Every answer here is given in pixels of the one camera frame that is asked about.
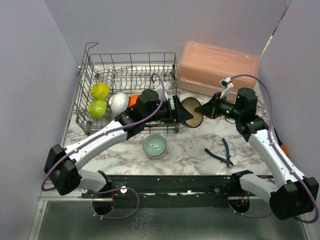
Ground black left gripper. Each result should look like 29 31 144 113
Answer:
144 94 193 124

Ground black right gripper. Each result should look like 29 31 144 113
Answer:
195 92 243 120

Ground dark brown bowl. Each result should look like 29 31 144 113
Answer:
181 97 204 128

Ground white round bowl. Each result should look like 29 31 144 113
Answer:
127 94 140 108

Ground grey bowl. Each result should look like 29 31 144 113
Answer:
108 92 130 116

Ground yellow-green bowl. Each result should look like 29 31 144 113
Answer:
90 82 110 101

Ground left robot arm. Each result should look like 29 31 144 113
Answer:
44 89 194 198

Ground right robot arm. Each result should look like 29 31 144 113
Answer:
195 87 319 220

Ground orange-tipped screwdriver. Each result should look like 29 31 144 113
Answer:
274 129 289 156

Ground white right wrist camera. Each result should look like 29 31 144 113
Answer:
219 77 234 99

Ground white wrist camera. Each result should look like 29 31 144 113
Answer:
152 79 173 93
219 77 234 99

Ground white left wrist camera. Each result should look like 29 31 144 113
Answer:
152 79 173 93

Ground blue-handled pliers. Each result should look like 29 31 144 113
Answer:
204 137 235 168

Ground grey wire dish rack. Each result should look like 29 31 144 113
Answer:
73 42 179 136

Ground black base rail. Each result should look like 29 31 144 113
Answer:
81 175 247 209

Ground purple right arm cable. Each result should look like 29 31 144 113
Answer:
228 74 320 224

